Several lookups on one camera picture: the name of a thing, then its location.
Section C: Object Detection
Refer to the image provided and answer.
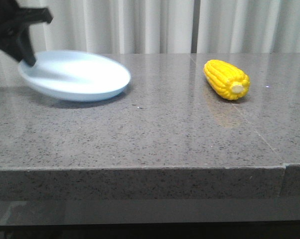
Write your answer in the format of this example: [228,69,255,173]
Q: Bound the light blue round plate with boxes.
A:
[18,50,131,102]

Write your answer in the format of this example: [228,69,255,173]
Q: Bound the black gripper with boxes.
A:
[0,0,53,66]

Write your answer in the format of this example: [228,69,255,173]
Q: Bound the white pleated curtain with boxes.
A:
[21,0,300,54]

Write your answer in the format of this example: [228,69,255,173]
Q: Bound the yellow corn cob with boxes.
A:
[203,60,250,101]

